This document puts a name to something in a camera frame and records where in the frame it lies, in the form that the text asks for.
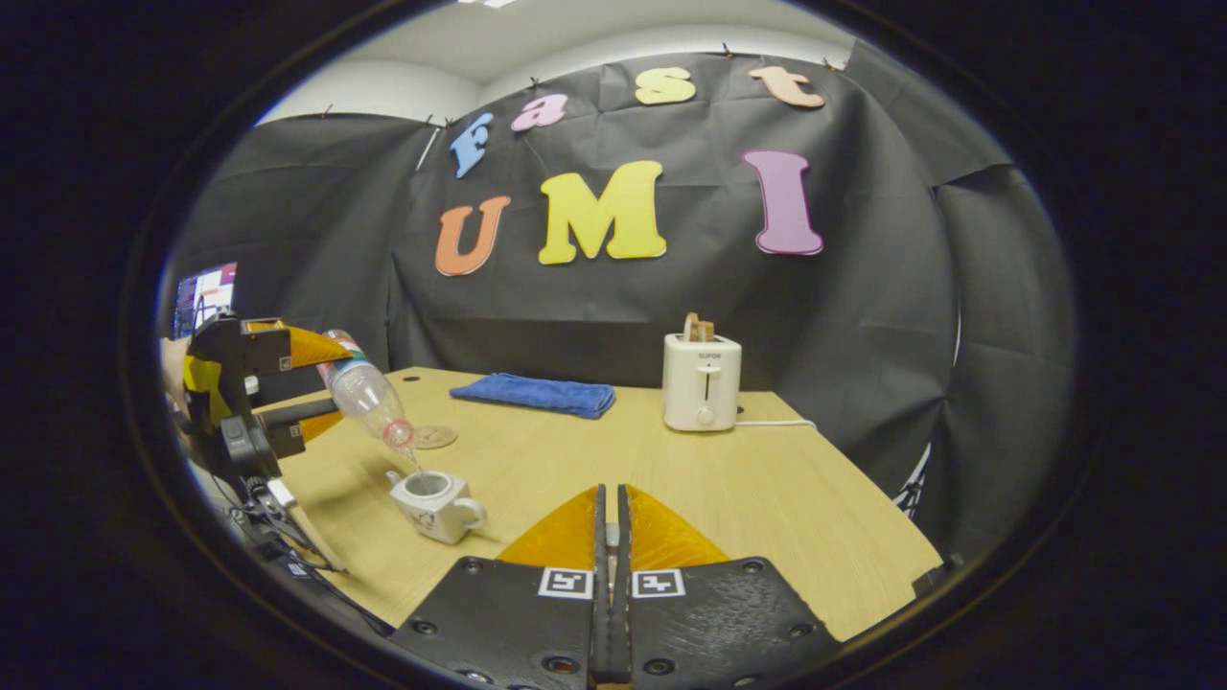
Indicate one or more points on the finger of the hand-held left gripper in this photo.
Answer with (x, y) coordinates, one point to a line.
(273, 347)
(288, 422)

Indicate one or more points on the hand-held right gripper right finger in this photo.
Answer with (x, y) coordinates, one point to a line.
(719, 623)

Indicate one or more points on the clear plastic water bottle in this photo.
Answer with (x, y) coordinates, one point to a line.
(364, 393)

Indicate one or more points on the white ceramic teacup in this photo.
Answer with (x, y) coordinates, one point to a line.
(436, 513)

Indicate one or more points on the round clear coaster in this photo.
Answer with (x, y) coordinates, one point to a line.
(436, 437)

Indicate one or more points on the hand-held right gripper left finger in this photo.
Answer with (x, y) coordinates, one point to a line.
(498, 623)

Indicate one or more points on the computer monitor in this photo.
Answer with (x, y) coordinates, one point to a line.
(206, 297)

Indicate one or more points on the ceiling light panel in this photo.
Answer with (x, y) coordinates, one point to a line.
(489, 3)

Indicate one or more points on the blue folded towel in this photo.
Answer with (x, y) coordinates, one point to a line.
(537, 393)

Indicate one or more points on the white teacup lid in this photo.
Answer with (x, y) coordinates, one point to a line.
(613, 541)

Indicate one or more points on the white toaster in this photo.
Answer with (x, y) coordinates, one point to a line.
(700, 383)

